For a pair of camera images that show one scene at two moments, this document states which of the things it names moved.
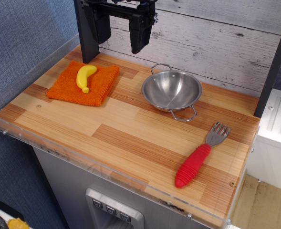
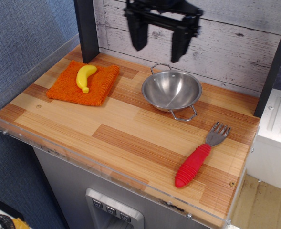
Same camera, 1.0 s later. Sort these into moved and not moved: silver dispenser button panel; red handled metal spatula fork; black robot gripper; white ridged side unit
Moved: black robot gripper
Not moved: white ridged side unit; red handled metal spatula fork; silver dispenser button panel
